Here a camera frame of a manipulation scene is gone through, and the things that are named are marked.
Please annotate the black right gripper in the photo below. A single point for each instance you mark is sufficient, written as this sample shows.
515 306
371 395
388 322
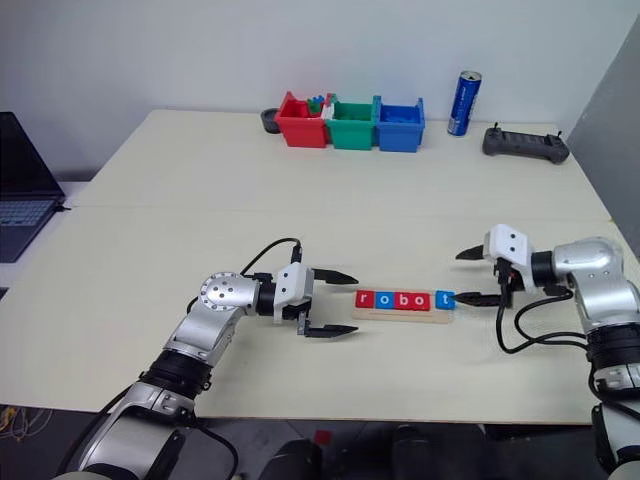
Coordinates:
518 283

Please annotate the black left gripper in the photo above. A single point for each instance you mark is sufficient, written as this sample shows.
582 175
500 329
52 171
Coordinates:
300 313

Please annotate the blue letter t block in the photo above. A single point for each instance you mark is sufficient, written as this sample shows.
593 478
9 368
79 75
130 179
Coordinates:
444 300

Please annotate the red letter o block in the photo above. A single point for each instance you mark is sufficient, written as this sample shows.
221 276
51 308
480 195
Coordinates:
421 301

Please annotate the red letter b block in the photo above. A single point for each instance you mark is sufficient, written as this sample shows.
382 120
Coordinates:
403 300

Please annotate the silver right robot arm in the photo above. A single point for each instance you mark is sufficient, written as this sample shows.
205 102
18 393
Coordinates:
595 270

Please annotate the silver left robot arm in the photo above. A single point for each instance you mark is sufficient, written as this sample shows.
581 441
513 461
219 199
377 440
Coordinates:
220 296

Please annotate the red letter r block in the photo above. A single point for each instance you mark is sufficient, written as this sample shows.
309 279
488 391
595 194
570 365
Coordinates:
364 300

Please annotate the blue letter o block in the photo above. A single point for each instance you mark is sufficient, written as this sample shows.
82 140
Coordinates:
384 300

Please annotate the wooden letter tray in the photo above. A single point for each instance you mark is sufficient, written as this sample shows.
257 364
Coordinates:
400 316

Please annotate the small red square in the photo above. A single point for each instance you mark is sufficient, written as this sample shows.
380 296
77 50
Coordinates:
323 437

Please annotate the black handheld controller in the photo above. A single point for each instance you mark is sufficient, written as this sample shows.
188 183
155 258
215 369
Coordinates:
525 145

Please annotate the blue plastic bin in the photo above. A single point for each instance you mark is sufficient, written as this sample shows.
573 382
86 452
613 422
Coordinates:
398 136

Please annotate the dark rounded shape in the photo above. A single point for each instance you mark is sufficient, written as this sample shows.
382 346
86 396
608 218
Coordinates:
415 452
292 462

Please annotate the green plastic bin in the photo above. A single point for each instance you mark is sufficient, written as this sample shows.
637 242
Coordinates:
350 134

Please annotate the blue drink can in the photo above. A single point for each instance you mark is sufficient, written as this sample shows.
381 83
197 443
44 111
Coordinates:
462 105

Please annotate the red plastic bin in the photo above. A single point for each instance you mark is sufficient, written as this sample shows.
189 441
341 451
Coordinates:
300 129

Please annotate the white plastic piece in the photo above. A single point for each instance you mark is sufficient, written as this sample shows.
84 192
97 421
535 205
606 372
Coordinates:
327 124

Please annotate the black round holder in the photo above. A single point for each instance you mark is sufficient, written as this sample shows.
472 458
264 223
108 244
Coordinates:
268 124

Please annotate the green and blue toy bricks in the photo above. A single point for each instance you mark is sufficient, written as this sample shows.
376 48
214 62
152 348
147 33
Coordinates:
315 105

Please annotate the dark laptop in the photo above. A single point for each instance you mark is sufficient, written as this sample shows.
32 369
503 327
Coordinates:
22 200

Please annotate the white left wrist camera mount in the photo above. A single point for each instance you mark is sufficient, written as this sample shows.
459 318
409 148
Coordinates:
292 280

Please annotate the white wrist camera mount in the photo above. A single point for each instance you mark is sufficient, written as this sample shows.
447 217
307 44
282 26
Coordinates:
510 242
292 280

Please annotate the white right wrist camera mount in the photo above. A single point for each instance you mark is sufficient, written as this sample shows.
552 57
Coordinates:
510 242

